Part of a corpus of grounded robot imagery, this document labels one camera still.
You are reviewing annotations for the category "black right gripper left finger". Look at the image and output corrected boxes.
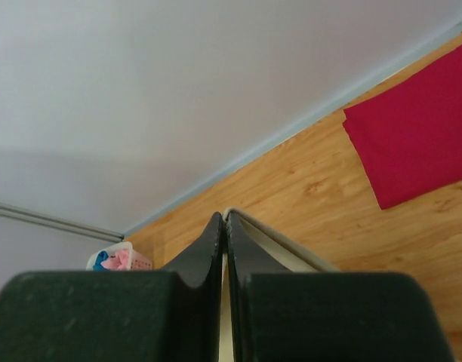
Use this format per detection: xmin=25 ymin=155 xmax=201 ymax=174
xmin=0 ymin=213 xmax=223 ymax=361

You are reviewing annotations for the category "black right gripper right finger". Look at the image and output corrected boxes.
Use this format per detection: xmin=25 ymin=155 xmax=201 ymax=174
xmin=226 ymin=214 xmax=454 ymax=361

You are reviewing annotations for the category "beige t shirt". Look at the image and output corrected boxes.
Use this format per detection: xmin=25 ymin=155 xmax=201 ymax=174
xmin=218 ymin=207 xmax=339 ymax=361

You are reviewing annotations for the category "blue crumpled t shirt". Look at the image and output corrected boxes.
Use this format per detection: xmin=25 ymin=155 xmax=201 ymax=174
xmin=92 ymin=250 xmax=109 ymax=271

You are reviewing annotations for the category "pink crumpled t shirt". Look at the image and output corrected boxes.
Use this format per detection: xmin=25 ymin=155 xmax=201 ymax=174
xmin=102 ymin=249 xmax=131 ymax=271

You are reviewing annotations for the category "white plastic laundry basket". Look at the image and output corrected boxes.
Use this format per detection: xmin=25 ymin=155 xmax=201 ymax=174
xmin=85 ymin=241 xmax=153 ymax=271

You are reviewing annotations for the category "folded red t shirt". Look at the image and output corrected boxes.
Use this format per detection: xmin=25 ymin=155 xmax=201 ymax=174
xmin=343 ymin=44 xmax=462 ymax=210

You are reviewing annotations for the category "left aluminium frame post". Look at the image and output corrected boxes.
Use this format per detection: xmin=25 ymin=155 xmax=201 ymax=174
xmin=0 ymin=203 xmax=125 ymax=243

